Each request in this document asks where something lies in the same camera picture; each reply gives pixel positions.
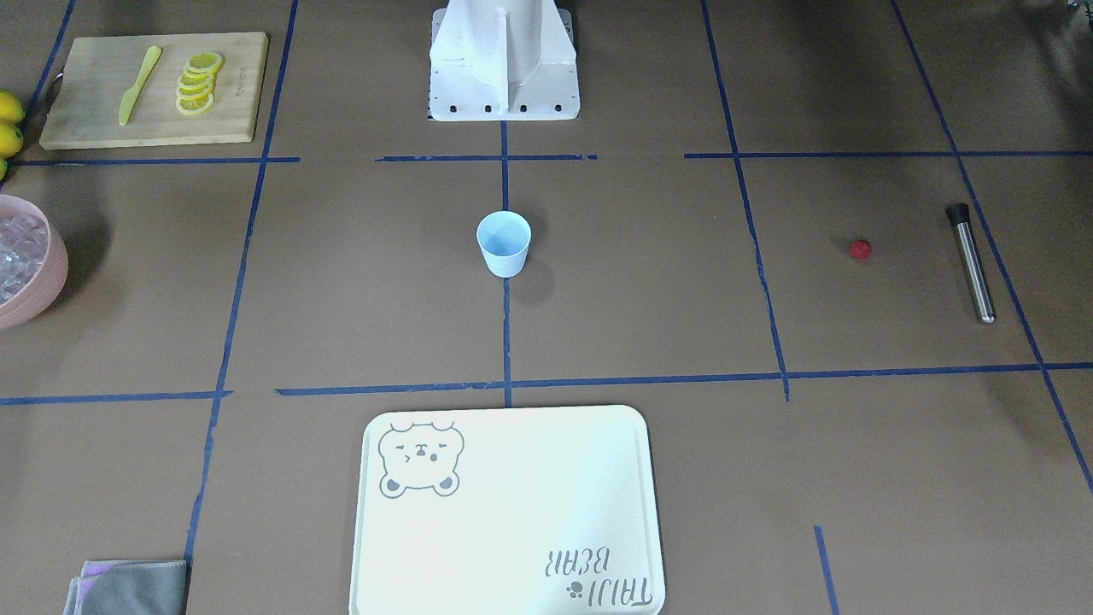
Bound light blue plastic cup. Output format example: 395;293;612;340
475;211;532;277

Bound ice cubes in bowl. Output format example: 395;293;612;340
1;214;50;303

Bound cream bear tray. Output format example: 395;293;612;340
348;405;667;614

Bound red strawberry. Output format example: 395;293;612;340
848;240;872;261

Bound lemon slice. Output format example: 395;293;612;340
184;51;224;75
178;71;216;88
175;92;215;116
176;80;215;100

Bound lemon slice bottom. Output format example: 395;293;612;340
175;92;215;116

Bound lemon slice top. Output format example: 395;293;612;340
184;51;224;75

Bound steel muddler black tip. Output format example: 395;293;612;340
944;203;997;324

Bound yellow plastic knife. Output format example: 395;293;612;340
118;45;163;127

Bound wooden cutting board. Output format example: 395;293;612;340
38;32;269;150

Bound pink bowl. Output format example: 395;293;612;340
1;196;69;330

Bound grey folded cloth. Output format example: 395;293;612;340
63;559;189;614

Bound whole yellow lemon lower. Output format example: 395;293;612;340
0;121;24;159

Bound whole yellow lemon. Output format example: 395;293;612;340
0;121;24;159
0;88;26;125

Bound whole yellow lemon upper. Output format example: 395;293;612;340
0;88;26;125

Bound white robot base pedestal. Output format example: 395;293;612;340
427;1;581;122

